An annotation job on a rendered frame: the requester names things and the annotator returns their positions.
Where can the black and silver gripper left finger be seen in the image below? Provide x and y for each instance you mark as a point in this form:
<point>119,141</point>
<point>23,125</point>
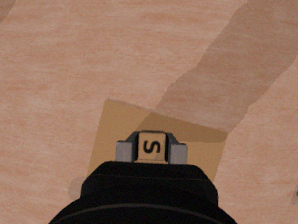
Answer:
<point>127,151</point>

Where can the tan flat mat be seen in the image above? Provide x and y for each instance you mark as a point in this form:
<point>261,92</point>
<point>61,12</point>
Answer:
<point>118,121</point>

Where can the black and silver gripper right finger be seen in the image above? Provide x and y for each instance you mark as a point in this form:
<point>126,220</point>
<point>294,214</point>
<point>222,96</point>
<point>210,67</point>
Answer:
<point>175,152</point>

